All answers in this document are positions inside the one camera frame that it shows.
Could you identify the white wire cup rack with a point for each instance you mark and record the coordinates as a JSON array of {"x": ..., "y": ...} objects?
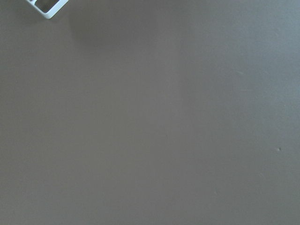
[{"x": 47, "y": 8}]

